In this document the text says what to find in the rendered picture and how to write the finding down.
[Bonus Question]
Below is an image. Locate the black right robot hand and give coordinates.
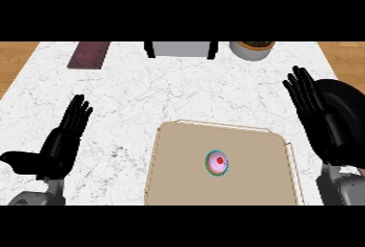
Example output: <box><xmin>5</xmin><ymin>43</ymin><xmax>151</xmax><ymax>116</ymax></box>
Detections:
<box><xmin>282</xmin><ymin>65</ymin><xmax>361</xmax><ymax>168</ymax></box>

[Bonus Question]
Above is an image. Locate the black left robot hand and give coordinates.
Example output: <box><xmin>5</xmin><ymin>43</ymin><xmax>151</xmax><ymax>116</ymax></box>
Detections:
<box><xmin>0</xmin><ymin>94</ymin><xmax>95</xmax><ymax>180</ymax></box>

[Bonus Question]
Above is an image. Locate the dark red cutting board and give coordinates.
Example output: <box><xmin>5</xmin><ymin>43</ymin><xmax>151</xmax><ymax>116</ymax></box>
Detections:
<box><xmin>65</xmin><ymin>41</ymin><xmax>112</xmax><ymax>70</ymax></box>

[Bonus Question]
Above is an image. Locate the pink cupcake with cherry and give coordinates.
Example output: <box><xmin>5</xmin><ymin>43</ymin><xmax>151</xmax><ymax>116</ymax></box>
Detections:
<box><xmin>204</xmin><ymin>149</ymin><xmax>231</xmax><ymax>178</ymax></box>

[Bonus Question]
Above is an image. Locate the beige tray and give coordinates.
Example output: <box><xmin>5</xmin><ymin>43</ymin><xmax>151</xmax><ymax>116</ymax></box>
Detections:
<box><xmin>142</xmin><ymin>119</ymin><xmax>306</xmax><ymax>206</ymax></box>

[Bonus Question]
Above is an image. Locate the grey appliance with black legs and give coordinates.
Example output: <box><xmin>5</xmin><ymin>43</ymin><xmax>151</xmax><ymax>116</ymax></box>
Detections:
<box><xmin>142</xmin><ymin>41</ymin><xmax>222</xmax><ymax>61</ymax></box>

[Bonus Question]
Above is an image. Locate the black pot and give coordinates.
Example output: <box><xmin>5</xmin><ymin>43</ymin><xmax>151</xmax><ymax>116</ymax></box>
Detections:
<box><xmin>312</xmin><ymin>78</ymin><xmax>365</xmax><ymax>169</ymax></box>

